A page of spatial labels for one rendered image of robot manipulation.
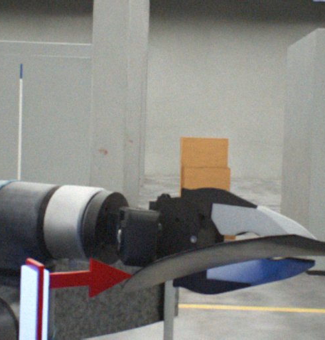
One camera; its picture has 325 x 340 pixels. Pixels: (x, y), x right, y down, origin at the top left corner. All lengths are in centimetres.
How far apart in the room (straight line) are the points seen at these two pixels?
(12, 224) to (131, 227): 19
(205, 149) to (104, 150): 389
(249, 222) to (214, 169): 803
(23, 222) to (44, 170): 591
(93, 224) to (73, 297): 182
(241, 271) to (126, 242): 11
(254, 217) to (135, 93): 1004
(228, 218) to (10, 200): 23
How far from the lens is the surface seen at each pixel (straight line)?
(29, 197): 71
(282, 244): 41
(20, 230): 71
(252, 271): 61
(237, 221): 62
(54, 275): 43
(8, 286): 73
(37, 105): 662
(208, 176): 864
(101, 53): 486
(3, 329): 67
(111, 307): 258
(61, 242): 69
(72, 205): 68
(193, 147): 860
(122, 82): 484
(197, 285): 63
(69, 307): 249
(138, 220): 56
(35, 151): 662
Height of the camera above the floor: 127
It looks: 3 degrees down
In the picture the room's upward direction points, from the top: 2 degrees clockwise
